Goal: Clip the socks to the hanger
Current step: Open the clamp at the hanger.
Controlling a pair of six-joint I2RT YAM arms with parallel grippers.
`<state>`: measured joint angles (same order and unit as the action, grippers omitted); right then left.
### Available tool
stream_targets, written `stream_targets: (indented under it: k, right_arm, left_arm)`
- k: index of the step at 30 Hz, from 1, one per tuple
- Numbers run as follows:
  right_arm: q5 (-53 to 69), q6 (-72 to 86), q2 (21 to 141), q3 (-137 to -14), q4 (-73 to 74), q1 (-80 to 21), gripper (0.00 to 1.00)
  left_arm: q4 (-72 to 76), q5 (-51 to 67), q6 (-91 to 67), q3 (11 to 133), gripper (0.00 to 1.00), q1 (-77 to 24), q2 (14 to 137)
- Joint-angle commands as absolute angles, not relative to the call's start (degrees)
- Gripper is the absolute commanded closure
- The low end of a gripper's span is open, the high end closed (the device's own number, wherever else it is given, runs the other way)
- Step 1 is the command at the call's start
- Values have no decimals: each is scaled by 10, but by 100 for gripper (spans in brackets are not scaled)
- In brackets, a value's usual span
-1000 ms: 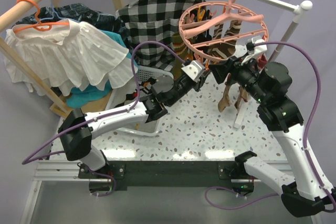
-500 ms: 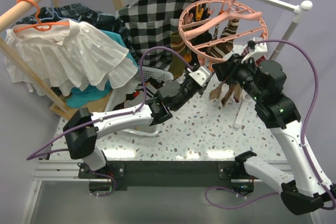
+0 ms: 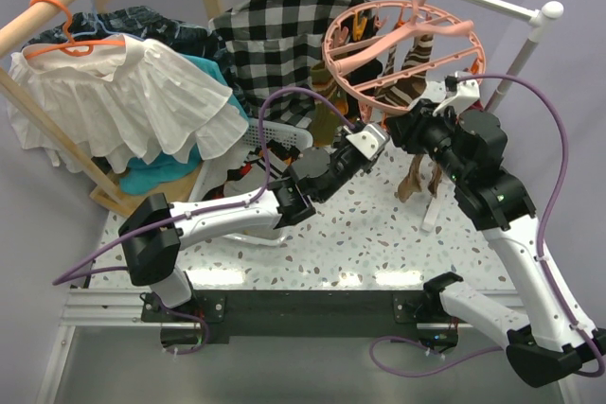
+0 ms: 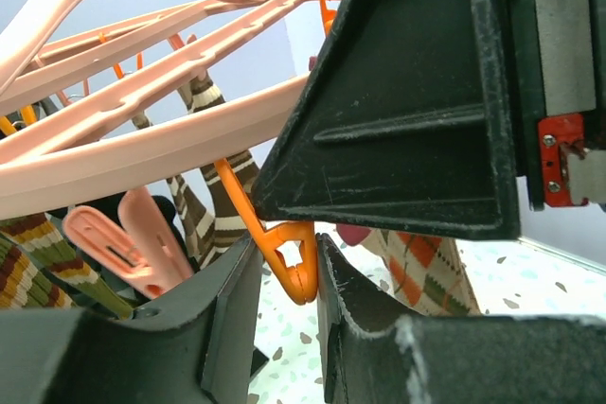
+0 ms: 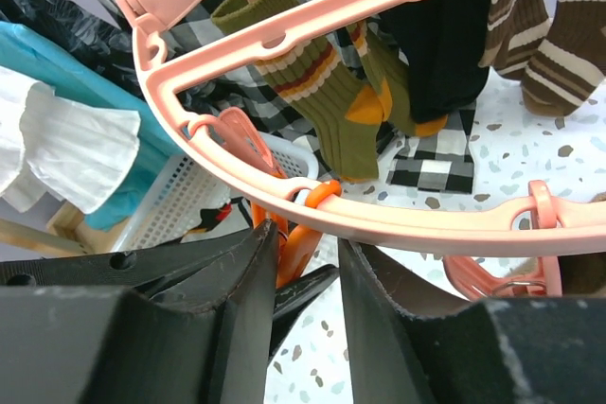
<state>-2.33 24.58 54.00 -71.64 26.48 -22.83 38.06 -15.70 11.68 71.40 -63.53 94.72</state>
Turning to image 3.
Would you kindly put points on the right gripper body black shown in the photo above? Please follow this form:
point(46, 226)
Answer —
point(426, 132)

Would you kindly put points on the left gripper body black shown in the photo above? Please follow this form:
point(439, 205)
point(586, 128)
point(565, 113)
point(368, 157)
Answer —
point(345, 166)

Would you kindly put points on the argyle orange brown sock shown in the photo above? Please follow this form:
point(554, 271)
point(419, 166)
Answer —
point(435, 180)

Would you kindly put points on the pink round clip hanger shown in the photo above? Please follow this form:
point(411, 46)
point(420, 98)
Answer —
point(382, 52)

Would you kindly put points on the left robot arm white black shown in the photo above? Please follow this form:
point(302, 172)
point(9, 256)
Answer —
point(157, 230)

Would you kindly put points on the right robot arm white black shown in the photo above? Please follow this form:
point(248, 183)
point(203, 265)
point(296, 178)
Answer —
point(553, 337)

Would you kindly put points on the light blue hanger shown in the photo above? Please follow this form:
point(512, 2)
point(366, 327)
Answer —
point(92, 6)

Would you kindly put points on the orange clothes hanger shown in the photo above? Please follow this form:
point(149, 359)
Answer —
point(71, 47)

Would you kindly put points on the olive striped hanging sock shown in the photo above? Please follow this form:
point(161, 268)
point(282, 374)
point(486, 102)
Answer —
point(325, 121)

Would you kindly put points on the white laundry basket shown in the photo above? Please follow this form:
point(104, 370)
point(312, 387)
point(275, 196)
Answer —
point(213, 172)

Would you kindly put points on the black white red sock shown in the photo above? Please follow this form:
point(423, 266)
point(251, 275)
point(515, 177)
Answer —
point(249, 174)

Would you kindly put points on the black white checked shirt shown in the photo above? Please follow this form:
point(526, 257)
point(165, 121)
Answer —
point(275, 43)

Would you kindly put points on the teal cloth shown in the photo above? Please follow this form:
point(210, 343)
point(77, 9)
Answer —
point(141, 177)

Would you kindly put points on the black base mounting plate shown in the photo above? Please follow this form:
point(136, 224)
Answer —
point(302, 314)

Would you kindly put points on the white ruffled blouse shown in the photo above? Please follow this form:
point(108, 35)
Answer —
point(132, 99)

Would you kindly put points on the dark patterned garment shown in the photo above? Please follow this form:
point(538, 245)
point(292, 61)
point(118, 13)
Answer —
point(146, 23)

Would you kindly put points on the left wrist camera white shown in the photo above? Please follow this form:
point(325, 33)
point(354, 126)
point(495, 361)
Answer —
point(370, 140)

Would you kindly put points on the white rack foot bracket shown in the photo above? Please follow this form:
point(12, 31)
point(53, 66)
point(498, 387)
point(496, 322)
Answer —
point(436, 204)

